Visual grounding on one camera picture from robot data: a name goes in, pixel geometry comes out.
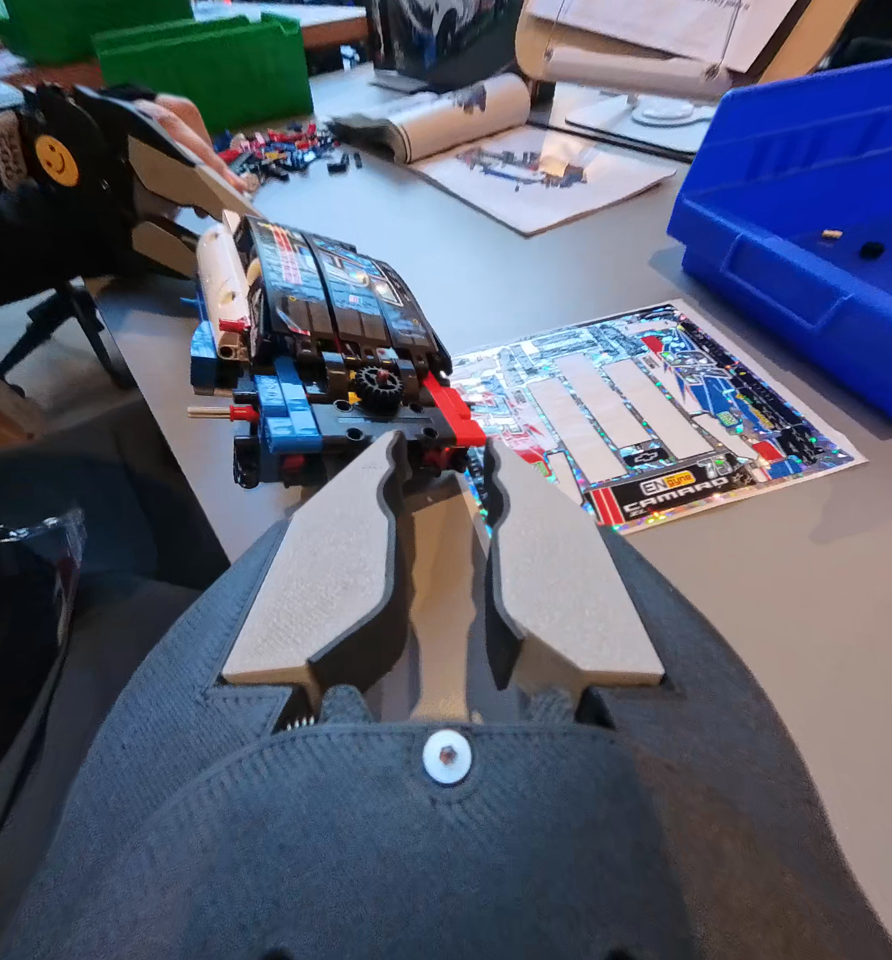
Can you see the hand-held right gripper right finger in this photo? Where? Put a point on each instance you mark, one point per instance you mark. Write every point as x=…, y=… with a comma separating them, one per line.
x=566, y=592

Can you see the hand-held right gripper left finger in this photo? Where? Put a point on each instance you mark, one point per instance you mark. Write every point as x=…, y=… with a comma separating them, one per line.
x=318, y=570

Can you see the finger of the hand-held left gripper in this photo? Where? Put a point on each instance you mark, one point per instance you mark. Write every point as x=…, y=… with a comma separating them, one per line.
x=165, y=246
x=183, y=187

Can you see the toy brick car model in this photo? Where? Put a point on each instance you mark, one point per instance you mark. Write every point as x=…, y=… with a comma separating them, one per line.
x=326, y=300

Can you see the grey desk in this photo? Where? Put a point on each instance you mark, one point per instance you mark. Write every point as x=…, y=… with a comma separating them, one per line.
x=753, y=600

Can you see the pile of loose bricks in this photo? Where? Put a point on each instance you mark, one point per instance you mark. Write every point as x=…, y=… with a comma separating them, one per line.
x=281, y=146

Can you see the green plastic bin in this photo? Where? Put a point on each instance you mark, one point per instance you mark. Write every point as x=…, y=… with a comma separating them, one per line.
x=213, y=75
x=63, y=34

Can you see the shiny holographic sticker sheet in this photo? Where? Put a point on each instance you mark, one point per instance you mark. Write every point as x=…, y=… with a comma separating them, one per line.
x=640, y=420

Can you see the toy car packaging box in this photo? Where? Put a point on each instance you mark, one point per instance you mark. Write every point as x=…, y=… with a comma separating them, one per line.
x=446, y=45

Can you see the open instruction booklet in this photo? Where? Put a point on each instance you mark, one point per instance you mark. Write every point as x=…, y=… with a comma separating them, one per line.
x=536, y=195

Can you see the blue plastic storage bin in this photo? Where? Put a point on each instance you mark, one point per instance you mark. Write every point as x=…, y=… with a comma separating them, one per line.
x=790, y=300

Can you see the small black brick piece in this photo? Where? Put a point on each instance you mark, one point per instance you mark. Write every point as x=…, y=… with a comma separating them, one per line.
x=871, y=250

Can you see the white stand base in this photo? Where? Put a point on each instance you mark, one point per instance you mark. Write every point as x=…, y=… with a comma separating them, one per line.
x=663, y=112

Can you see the black metal leg frame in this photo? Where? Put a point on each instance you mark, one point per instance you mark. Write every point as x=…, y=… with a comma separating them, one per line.
x=86, y=322

